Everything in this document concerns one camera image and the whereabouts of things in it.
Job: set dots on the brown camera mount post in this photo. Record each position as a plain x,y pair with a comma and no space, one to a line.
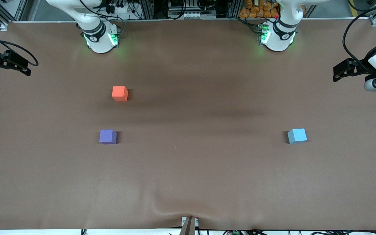
188,227

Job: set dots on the white power strip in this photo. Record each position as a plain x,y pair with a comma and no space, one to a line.
119,8

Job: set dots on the purple foam block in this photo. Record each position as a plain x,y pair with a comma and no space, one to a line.
107,136

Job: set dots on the light blue foam block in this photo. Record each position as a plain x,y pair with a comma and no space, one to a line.
297,135

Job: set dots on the white terminal block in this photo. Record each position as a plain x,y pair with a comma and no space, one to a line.
197,15

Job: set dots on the pile of orange objects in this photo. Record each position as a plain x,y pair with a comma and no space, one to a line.
256,8

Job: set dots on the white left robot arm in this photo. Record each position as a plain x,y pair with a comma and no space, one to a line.
281,37

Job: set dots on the green terminal connector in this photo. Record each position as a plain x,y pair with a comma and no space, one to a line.
235,232

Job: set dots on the brown table mat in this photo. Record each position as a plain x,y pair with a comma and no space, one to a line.
188,156

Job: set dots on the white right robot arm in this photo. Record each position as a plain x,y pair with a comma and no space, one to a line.
98,40

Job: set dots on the aluminium profile upright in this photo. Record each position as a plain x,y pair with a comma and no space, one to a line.
146,9
233,8

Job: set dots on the orange foam block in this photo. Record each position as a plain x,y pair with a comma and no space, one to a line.
119,93

